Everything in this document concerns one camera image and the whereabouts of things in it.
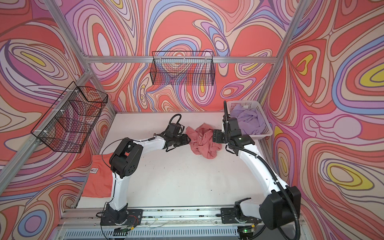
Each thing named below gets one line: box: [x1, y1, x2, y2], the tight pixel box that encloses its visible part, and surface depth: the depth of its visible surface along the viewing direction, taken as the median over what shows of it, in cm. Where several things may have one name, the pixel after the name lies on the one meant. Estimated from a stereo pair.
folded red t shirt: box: [82, 153, 114, 198], surface depth 85 cm
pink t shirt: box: [186, 122, 222, 160], surface depth 93 cm
